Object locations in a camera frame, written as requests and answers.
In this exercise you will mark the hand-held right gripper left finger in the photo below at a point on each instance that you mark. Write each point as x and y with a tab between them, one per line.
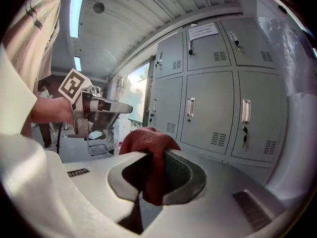
99	180

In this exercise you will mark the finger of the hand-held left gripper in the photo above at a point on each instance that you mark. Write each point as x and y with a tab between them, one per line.
122	107

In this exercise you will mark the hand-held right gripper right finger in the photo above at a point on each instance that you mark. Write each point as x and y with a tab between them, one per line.
218	182

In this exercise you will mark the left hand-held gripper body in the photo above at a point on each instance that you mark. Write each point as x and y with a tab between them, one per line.
76	93

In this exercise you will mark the red cloth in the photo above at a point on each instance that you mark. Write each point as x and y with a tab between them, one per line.
151	142

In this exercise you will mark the grey metal locker doors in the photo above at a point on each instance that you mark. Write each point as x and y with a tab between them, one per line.
210	103

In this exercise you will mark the person's left forearm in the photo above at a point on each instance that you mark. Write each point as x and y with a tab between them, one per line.
52	109

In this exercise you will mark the black locker key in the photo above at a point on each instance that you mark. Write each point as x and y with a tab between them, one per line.
157	63
245	134
237	43
151	118
190	51

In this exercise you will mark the white box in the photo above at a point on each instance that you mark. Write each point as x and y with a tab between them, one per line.
121	135

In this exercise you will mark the short ceiling light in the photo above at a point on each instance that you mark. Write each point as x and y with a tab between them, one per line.
77	63

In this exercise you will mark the person's beige shirt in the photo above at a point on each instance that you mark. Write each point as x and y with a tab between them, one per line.
22	46

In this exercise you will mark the long ceiling light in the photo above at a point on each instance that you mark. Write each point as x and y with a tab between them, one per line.
77	11

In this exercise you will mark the round ceiling fixture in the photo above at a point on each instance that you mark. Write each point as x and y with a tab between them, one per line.
98	7

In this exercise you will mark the white paper notice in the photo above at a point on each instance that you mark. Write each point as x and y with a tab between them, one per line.
203	30

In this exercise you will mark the clear plastic sheet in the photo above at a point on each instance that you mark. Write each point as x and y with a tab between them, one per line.
292	58

